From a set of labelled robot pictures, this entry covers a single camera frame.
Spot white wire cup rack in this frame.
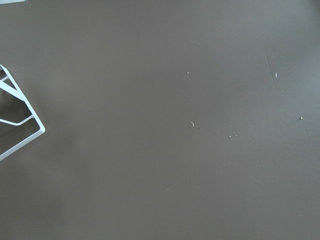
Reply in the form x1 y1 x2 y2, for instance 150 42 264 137
0 65 46 161

